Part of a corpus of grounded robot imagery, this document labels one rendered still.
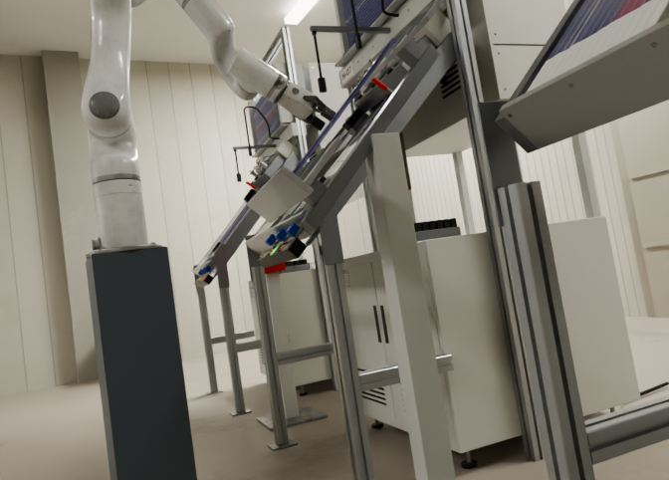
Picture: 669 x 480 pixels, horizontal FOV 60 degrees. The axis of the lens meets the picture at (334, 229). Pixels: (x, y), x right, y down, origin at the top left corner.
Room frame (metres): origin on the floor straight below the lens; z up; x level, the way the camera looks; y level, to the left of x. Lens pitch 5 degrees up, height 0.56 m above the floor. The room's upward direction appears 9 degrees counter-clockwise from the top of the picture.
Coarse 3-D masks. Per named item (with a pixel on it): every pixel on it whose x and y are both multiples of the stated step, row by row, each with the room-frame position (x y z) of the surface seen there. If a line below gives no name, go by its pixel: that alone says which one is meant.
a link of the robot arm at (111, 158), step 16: (128, 128) 1.48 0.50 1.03; (96, 144) 1.51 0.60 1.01; (112, 144) 1.51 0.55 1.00; (128, 144) 1.53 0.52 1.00; (96, 160) 1.44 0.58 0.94; (112, 160) 1.43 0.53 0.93; (128, 160) 1.45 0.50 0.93; (96, 176) 1.43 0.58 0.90; (112, 176) 1.43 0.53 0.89; (128, 176) 1.45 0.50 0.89
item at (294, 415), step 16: (272, 272) 2.41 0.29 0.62; (272, 288) 2.44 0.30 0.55; (272, 304) 2.43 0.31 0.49; (272, 320) 2.43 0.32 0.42; (288, 368) 2.44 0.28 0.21; (288, 384) 2.44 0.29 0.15; (288, 400) 2.44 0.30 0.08; (288, 416) 2.43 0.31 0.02; (304, 416) 2.43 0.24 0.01; (320, 416) 2.39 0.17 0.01
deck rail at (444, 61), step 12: (444, 48) 1.59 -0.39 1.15; (444, 60) 1.59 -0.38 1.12; (432, 72) 1.57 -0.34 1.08; (444, 72) 1.59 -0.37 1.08; (420, 84) 1.55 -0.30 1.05; (432, 84) 1.57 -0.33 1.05; (420, 96) 1.55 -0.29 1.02; (408, 108) 1.54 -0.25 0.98; (396, 120) 1.52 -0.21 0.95; (408, 120) 1.53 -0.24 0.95; (384, 132) 1.50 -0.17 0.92; (360, 168) 1.47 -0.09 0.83; (360, 180) 1.47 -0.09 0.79; (348, 192) 1.45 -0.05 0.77; (336, 204) 1.44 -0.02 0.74
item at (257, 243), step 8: (296, 216) 1.47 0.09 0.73; (304, 216) 1.43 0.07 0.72; (280, 224) 1.61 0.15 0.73; (288, 224) 1.56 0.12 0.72; (264, 232) 1.78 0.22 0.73; (272, 232) 1.72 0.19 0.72; (304, 232) 1.54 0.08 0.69; (312, 232) 1.50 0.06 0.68; (320, 232) 1.46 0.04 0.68; (248, 240) 1.99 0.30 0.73; (256, 240) 1.91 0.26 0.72; (264, 240) 1.85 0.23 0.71; (288, 240) 1.69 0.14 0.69; (256, 248) 2.00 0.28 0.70; (264, 248) 1.93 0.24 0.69
